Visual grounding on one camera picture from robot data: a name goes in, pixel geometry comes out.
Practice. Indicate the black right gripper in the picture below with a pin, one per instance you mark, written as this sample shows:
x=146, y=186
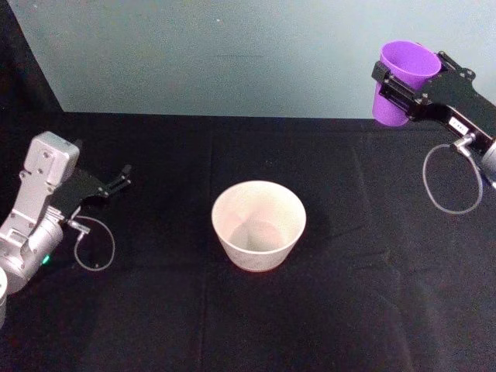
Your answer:
x=453, y=98

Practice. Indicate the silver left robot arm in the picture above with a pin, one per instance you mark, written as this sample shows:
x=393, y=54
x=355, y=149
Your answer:
x=38, y=182

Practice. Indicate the black table cloth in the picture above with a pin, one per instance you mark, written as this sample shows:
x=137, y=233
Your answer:
x=348, y=310

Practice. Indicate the white paper bowl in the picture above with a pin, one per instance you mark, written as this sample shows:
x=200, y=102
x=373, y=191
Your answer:
x=240, y=217

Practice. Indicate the purple plastic cup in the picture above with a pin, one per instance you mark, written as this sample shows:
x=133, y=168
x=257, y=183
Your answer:
x=407, y=66

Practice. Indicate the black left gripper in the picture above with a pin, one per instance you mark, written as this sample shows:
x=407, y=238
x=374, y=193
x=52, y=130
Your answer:
x=77, y=190

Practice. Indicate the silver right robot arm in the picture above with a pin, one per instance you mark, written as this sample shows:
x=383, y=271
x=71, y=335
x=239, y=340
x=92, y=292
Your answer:
x=491, y=162

